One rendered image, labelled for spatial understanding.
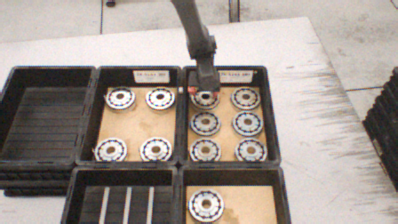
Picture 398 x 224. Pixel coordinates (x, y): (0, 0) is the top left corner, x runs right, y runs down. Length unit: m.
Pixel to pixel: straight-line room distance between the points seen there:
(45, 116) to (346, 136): 1.10
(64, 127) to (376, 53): 2.30
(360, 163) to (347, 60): 1.50
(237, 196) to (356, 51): 2.02
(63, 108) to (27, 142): 0.17
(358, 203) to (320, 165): 0.17
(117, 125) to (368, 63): 2.05
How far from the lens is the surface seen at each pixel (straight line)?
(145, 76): 1.32
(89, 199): 1.16
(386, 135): 2.10
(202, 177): 1.08
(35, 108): 1.42
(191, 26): 0.91
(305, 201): 1.30
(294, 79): 1.61
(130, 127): 1.26
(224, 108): 1.29
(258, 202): 1.12
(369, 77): 2.78
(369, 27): 3.20
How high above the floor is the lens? 1.85
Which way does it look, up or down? 53 degrees down
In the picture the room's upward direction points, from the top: straight up
